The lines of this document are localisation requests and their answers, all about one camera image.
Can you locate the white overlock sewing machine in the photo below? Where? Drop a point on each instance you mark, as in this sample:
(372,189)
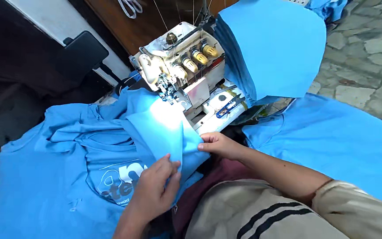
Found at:
(194,66)

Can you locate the person's right hand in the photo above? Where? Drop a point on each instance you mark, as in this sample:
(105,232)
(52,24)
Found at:
(224,146)

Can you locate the crumpled blue cloth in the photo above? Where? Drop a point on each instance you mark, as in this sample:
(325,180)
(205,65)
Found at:
(330,8)

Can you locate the blue thread snips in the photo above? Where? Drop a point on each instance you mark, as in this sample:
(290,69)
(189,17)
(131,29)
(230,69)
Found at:
(227,107)

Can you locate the person's left forearm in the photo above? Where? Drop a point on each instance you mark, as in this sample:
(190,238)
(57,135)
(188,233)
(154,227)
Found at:
(129,225)

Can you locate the person's right forearm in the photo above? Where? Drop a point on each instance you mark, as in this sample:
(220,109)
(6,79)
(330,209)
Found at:
(287,172)

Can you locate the person's left fingers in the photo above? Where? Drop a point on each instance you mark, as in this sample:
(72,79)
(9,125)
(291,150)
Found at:
(166,165)

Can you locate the person's left hand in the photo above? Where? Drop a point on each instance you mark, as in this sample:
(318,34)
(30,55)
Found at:
(149,194)

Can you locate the brown wooden panel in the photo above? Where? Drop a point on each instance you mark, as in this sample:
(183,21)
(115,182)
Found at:
(111,23)

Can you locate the person's body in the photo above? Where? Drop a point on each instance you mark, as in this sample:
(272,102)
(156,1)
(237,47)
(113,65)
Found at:
(244,205)

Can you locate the large plain blue garment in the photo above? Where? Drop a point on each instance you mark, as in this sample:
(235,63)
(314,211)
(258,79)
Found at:
(337,136)

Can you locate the stack of blue fabric pieces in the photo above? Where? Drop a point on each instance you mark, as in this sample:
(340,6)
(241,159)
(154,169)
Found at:
(280,49)

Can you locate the person's right index finger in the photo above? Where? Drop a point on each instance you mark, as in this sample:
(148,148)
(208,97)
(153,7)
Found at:
(210,136)

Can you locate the person's left thumb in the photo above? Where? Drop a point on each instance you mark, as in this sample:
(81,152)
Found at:
(171,189)

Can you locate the person's legs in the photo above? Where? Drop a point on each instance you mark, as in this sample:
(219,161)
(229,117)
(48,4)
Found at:
(207,189)

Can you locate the blue shirt with print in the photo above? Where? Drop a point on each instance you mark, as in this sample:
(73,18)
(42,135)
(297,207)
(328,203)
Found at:
(51,166)

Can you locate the person's right thumb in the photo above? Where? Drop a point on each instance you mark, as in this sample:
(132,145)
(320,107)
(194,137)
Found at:
(208,146)

